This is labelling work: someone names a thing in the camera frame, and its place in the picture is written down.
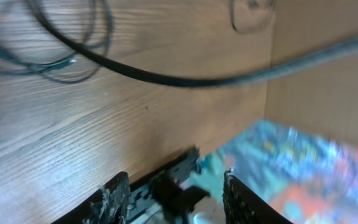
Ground colourful patterned floor mat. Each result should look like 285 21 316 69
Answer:
185 120 358 223

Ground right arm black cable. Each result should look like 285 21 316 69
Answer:
26 0 358 88

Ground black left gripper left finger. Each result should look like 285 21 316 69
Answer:
53 172 131 224

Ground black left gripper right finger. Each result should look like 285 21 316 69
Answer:
223 170 291 224

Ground black barrel plug cable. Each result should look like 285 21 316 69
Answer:
0 0 114 84

